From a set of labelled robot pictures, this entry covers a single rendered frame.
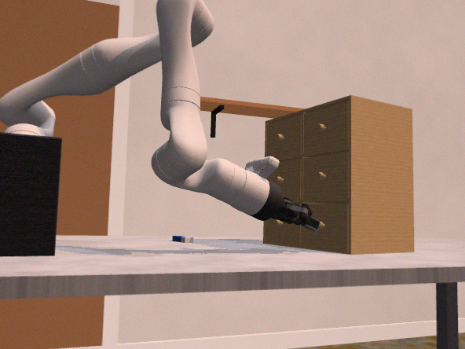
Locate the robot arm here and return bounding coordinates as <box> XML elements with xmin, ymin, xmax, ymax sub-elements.
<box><xmin>0</xmin><ymin>0</ymin><xmax>279</xmax><ymax>215</ymax></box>

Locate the brown wooden drawer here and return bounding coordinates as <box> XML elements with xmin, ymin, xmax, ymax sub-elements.
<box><xmin>304</xmin><ymin>101</ymin><xmax>349</xmax><ymax>154</ymax></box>
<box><xmin>303</xmin><ymin>152</ymin><xmax>349</xmax><ymax>200</ymax></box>
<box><xmin>265</xmin><ymin>218</ymin><xmax>301</xmax><ymax>245</ymax></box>
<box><xmin>266</xmin><ymin>159</ymin><xmax>302</xmax><ymax>200</ymax></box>
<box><xmin>302</xmin><ymin>204</ymin><xmax>349</xmax><ymax>251</ymax></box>
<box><xmin>266</xmin><ymin>115</ymin><xmax>302</xmax><ymax>159</ymax></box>

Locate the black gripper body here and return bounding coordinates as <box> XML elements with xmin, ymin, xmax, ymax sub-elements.
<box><xmin>251</xmin><ymin>180</ymin><xmax>297</xmax><ymax>221</ymax></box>

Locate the brown wooden chest of drawers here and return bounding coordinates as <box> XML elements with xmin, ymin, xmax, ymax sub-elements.
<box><xmin>263</xmin><ymin>95</ymin><xmax>414</xmax><ymax>255</ymax></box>

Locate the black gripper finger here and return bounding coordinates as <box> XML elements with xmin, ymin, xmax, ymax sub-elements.
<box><xmin>272</xmin><ymin>214</ymin><xmax>312</xmax><ymax>230</ymax></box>
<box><xmin>278</xmin><ymin>197</ymin><xmax>320</xmax><ymax>231</ymax></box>

